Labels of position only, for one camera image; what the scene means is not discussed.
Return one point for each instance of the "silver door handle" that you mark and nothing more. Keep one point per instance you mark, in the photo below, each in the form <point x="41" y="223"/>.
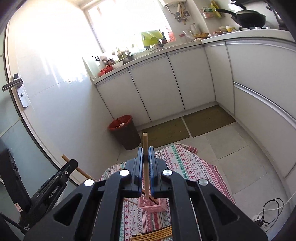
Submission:
<point x="18" y="84"/>

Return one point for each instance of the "black chopstick with gold band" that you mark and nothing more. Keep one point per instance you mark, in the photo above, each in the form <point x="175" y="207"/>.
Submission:
<point x="154" y="231"/>

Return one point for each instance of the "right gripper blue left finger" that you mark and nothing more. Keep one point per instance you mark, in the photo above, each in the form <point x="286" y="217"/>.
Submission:
<point x="138" y="172"/>

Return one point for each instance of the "white power strip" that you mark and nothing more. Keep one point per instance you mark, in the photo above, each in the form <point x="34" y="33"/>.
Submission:
<point x="258" y="219"/>

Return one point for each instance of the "black wok pan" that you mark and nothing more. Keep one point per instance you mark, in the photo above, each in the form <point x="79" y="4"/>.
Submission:
<point x="246" y="18"/>

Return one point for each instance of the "red brown trash bin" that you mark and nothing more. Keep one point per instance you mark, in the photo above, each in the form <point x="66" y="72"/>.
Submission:
<point x="125" y="132"/>

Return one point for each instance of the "bamboo chopstick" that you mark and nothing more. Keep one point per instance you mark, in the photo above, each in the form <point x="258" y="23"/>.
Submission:
<point x="145" y="146"/>
<point x="156" y="236"/>
<point x="159" y="231"/>
<point x="64" y="157"/>

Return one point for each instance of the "right olive floor mat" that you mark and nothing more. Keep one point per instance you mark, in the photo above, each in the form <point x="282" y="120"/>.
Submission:
<point x="207" y="120"/>

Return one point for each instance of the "green plastic container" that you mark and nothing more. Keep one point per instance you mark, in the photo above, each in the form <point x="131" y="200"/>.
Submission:
<point x="151" y="38"/>

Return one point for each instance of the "patterned red green tablecloth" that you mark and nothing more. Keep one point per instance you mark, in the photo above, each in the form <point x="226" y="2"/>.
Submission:
<point x="199" y="210"/>

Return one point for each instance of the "olive floor mat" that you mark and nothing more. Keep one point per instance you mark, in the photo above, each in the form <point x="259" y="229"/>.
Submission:
<point x="207" y="120"/>
<point x="166" y="133"/>

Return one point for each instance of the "bamboo chopstick in basket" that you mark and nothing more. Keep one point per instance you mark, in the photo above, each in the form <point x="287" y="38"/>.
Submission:
<point x="64" y="157"/>

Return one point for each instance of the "white kitchen cabinets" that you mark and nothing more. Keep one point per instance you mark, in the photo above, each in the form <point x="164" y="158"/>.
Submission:
<point x="251" y="74"/>

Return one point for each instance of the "pink perforated utensil basket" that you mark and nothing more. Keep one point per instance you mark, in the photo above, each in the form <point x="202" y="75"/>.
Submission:
<point x="152" y="207"/>

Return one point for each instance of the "left olive floor mat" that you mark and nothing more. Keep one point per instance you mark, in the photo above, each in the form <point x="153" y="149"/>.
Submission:
<point x="166" y="133"/>

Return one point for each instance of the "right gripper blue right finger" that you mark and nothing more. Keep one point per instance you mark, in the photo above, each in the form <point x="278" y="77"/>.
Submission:
<point x="153" y="172"/>

